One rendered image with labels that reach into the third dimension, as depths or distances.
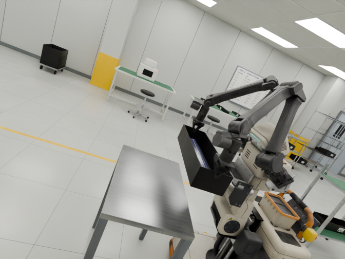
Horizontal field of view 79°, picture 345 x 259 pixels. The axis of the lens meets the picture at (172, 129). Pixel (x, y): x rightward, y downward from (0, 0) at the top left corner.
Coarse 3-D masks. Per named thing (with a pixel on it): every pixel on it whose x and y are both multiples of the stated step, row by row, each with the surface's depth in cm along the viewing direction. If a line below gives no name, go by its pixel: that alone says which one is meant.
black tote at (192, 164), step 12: (180, 132) 147; (192, 132) 149; (204, 132) 150; (180, 144) 136; (192, 144) 115; (204, 144) 142; (192, 156) 108; (204, 156) 135; (192, 168) 102; (204, 168) 94; (192, 180) 97; (204, 180) 96; (216, 180) 97; (228, 180) 97; (216, 192) 99
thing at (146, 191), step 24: (120, 168) 126; (144, 168) 137; (168, 168) 150; (120, 192) 106; (144, 192) 114; (168, 192) 123; (96, 216) 172; (120, 216) 92; (144, 216) 98; (168, 216) 105; (96, 240) 95; (192, 240) 100
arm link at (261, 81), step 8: (264, 80) 125; (240, 88) 127; (248, 88) 125; (256, 88) 123; (264, 88) 119; (272, 88) 118; (208, 96) 139; (216, 96) 133; (224, 96) 132; (232, 96) 130; (240, 96) 129
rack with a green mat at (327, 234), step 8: (320, 176) 274; (328, 176) 272; (312, 184) 278; (336, 184) 250; (344, 184) 268; (304, 192) 284; (344, 192) 238; (344, 200) 236; (336, 208) 241; (328, 216) 246; (344, 216) 308; (320, 232) 250; (328, 232) 265; (336, 240) 259; (344, 240) 263
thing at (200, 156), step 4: (192, 140) 143; (196, 144) 139; (196, 148) 133; (196, 152) 126; (200, 152) 129; (200, 156) 123; (200, 160) 117; (204, 160) 120; (204, 164) 114; (208, 168) 112
